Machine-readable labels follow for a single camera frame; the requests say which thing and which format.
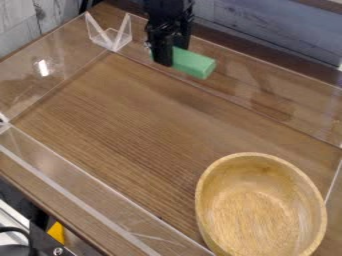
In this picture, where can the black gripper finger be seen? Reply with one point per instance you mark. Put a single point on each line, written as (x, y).
(182, 36)
(161, 45)

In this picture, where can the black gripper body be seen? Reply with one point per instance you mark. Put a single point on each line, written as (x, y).
(170, 16)

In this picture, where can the green rectangular block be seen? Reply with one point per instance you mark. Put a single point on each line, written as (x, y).
(186, 61)

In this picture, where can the brown wooden bowl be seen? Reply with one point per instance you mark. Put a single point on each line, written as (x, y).
(259, 207)

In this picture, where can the clear acrylic corner bracket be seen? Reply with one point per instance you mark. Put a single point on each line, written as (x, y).
(110, 38)

